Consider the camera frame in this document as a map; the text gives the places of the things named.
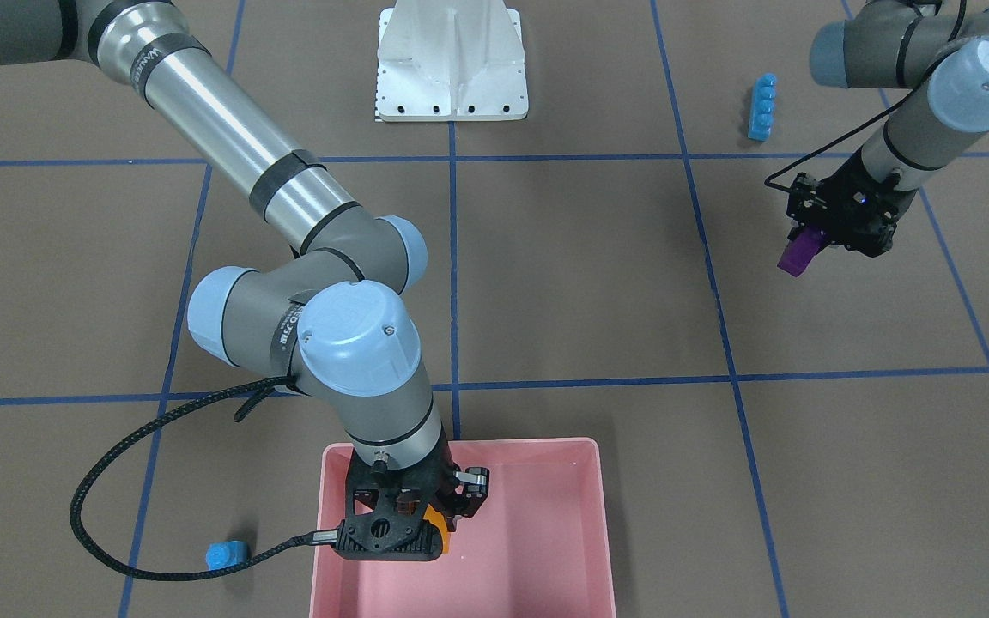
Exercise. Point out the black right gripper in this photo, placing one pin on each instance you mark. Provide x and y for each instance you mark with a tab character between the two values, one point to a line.
464	498

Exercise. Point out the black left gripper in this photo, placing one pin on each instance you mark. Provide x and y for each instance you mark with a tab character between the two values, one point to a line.
838	197

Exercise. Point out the orange block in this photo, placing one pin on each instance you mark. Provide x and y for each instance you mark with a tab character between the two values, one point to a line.
437	519

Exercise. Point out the purple block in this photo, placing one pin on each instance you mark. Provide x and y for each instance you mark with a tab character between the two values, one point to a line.
804	243

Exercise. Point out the small blue block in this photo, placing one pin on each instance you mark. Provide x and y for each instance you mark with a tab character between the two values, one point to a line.
220	555

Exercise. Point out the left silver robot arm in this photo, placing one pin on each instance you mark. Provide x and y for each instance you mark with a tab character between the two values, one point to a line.
943	63

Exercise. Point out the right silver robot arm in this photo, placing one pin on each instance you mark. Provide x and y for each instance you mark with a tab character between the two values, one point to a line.
329	324

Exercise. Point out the pink plastic box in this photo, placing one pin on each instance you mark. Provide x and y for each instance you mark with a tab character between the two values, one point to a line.
538	547

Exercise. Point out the long blue stud block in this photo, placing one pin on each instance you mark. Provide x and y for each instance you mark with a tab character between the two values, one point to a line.
760	122

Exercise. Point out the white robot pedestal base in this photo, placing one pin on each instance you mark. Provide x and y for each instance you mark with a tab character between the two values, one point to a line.
450	61

